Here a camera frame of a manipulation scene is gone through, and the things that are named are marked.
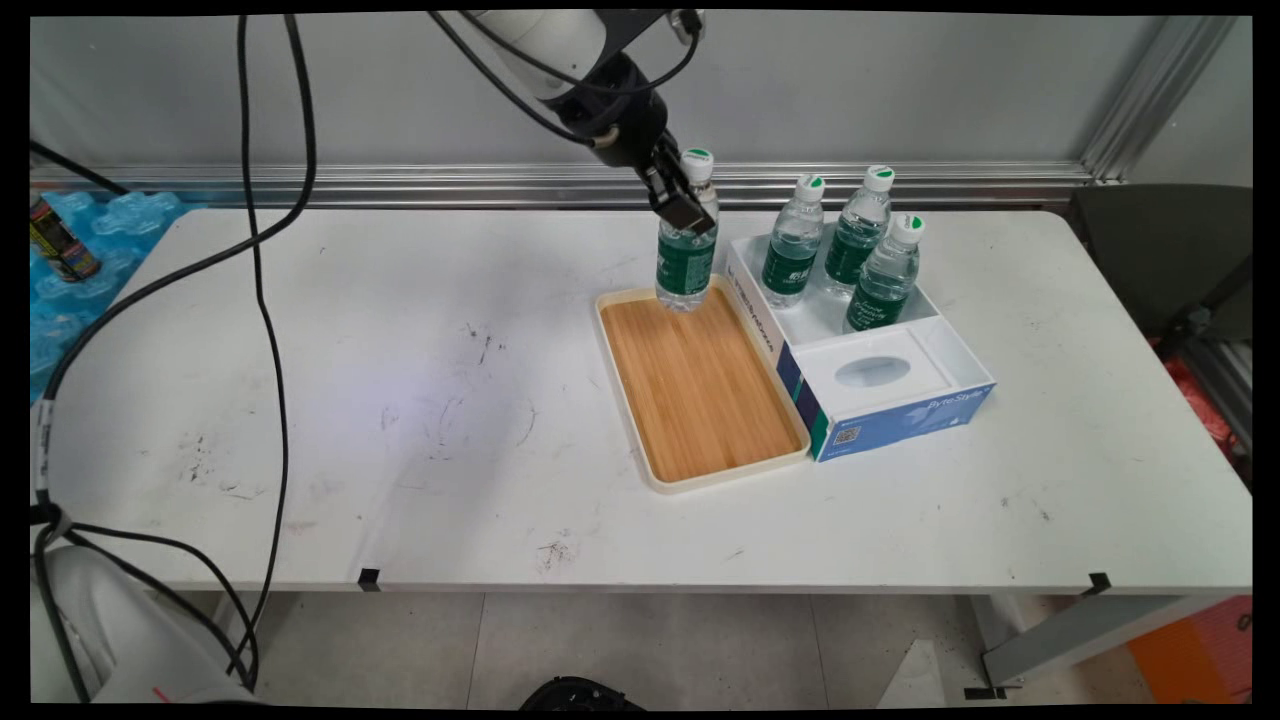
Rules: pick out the bamboo tray with cream rim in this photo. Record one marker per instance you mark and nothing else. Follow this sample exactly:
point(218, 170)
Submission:
point(700, 390)

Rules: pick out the dark spray can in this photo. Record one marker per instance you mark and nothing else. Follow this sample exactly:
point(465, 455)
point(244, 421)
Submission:
point(62, 245)

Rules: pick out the black tape marker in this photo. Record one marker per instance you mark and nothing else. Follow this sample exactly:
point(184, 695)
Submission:
point(1098, 583)
point(369, 579)

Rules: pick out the slanted aluminium frame post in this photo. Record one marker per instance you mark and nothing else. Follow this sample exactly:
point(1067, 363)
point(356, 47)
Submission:
point(1160, 95)

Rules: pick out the horizontal aluminium frame rail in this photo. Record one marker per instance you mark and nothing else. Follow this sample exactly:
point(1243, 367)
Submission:
point(400, 185)

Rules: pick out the green label water bottle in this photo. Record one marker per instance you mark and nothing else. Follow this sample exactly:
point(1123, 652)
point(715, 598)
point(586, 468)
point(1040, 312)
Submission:
point(686, 265)
point(855, 245)
point(792, 262)
point(880, 290)

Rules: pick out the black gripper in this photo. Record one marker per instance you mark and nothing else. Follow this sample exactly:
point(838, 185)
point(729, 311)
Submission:
point(620, 115)

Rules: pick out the white table leg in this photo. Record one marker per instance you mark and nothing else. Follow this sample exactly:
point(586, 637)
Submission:
point(1080, 635)

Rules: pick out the red bag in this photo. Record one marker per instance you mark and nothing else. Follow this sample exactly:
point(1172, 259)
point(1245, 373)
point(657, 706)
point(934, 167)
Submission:
point(1200, 405)

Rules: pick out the white and blue cardboard box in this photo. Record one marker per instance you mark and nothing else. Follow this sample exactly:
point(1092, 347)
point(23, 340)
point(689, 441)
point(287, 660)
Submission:
point(880, 400)

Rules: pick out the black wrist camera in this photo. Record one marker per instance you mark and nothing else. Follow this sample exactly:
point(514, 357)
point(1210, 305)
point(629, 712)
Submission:
point(688, 25)

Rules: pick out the black round object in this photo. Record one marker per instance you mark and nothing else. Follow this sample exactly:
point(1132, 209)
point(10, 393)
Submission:
point(580, 695)

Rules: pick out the blue plastic bubble pack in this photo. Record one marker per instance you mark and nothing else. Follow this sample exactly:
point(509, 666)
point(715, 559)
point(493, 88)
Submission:
point(120, 225)

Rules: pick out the orange box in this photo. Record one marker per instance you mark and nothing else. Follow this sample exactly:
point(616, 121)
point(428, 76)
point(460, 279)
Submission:
point(1195, 655)

